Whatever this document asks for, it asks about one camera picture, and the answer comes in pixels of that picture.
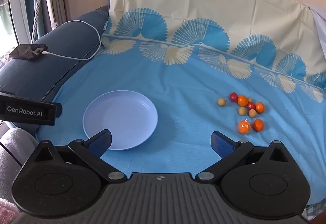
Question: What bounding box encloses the white charging cable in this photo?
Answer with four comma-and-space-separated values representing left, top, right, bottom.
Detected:
42, 21, 102, 61

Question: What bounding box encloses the blue fan-print bed sheet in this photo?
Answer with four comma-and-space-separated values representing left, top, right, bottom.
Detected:
36, 0, 326, 218

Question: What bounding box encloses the pale blue patterned cloth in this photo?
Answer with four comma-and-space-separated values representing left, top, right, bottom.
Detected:
303, 2, 326, 73

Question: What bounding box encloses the black smartphone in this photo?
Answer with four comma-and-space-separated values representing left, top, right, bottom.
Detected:
9, 44, 48, 61

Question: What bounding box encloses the thin black cable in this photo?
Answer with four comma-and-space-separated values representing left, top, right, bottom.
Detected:
0, 141, 23, 166

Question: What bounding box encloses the light blue plate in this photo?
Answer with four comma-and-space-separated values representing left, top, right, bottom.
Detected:
82, 90, 158, 151

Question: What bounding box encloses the plastic-wrapped orange mandarin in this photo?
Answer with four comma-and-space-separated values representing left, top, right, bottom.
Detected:
237, 119, 252, 135

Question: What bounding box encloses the white dotted pole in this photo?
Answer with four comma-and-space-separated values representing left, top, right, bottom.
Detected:
31, 0, 43, 44

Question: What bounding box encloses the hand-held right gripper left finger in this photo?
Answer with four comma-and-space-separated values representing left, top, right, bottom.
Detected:
32, 129, 128, 184

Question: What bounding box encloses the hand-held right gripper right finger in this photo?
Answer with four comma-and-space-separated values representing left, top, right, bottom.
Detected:
195, 131, 292, 184

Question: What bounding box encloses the grey fleece blanket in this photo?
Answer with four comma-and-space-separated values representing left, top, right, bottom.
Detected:
0, 127, 39, 205

